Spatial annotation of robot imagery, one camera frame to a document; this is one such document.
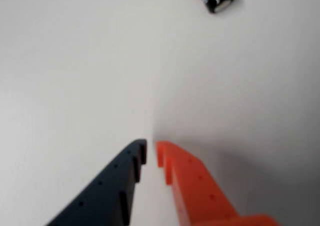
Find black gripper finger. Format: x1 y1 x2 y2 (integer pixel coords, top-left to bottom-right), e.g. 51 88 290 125
46 138 148 226

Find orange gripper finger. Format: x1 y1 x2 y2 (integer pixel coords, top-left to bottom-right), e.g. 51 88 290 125
155 140 281 226

